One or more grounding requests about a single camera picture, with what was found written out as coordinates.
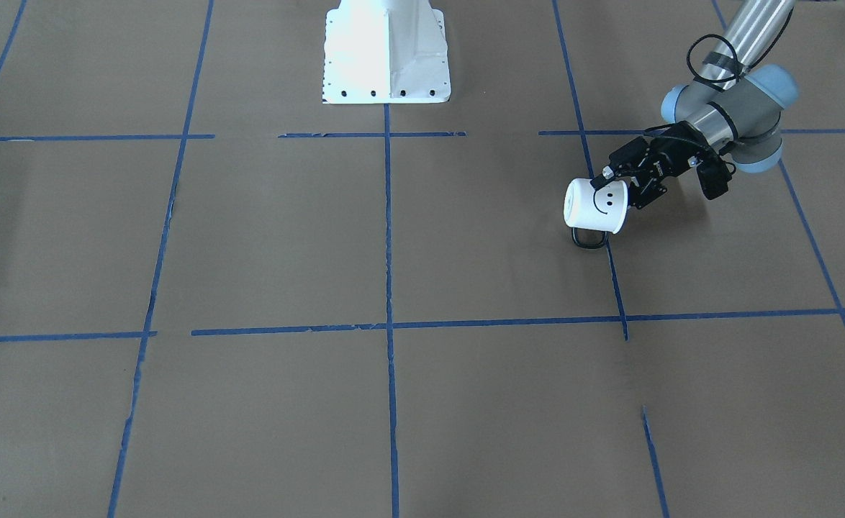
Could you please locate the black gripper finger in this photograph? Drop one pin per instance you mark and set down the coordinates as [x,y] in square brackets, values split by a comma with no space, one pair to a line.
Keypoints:
[610,175]
[643,192]

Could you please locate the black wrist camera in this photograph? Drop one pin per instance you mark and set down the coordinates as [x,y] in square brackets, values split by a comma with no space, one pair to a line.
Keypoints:
[714,176]

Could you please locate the white smiley mug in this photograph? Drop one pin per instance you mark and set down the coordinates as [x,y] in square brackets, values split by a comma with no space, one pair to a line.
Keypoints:
[598,210]

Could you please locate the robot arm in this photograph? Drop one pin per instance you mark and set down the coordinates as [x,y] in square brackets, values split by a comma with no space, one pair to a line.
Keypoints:
[726,119]

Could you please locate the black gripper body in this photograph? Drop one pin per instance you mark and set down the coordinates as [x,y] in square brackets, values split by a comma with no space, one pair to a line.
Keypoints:
[670,157]

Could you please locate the white pedestal column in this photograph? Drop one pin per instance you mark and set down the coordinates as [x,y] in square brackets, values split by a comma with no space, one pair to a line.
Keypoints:
[378,52]

